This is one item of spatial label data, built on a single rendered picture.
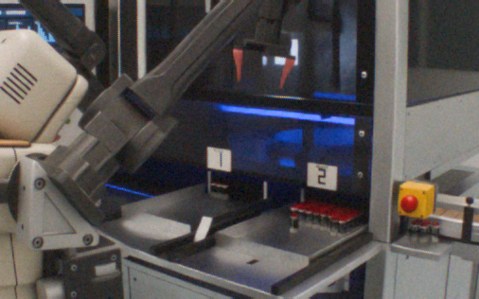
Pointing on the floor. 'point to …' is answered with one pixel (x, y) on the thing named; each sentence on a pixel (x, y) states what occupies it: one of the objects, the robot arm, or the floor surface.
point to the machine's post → (387, 143)
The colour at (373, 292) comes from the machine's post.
